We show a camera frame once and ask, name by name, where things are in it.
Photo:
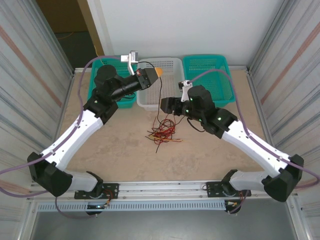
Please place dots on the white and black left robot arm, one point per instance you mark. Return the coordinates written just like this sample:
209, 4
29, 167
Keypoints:
80, 135

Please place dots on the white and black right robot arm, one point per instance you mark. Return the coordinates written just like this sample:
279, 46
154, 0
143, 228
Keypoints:
250, 147

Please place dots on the white plastic basket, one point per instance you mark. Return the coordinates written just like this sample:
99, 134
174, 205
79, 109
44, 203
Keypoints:
170, 75

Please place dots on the teal plastic basket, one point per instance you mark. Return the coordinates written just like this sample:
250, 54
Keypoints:
126, 103
215, 85

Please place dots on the brown wooden door frame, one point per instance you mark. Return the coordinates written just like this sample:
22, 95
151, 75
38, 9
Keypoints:
90, 25

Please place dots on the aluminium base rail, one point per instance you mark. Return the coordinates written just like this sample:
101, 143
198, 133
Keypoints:
160, 187

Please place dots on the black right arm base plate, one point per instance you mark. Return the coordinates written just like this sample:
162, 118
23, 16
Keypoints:
212, 188

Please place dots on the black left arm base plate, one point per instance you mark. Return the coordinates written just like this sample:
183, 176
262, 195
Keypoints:
112, 190

